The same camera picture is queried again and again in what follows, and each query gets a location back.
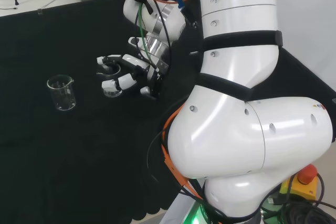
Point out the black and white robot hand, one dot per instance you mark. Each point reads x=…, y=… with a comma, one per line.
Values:
x=128, y=79

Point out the clear glass beaker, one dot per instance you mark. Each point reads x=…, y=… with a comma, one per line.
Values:
x=63, y=103
x=113, y=93

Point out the yellow stop button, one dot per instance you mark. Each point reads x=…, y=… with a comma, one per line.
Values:
x=302, y=190

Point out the pale board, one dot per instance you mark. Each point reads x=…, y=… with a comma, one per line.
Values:
x=178, y=211

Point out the clear cloth clip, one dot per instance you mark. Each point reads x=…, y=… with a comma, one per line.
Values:
x=40, y=11

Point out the black bench cloth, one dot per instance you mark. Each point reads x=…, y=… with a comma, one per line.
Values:
x=78, y=142

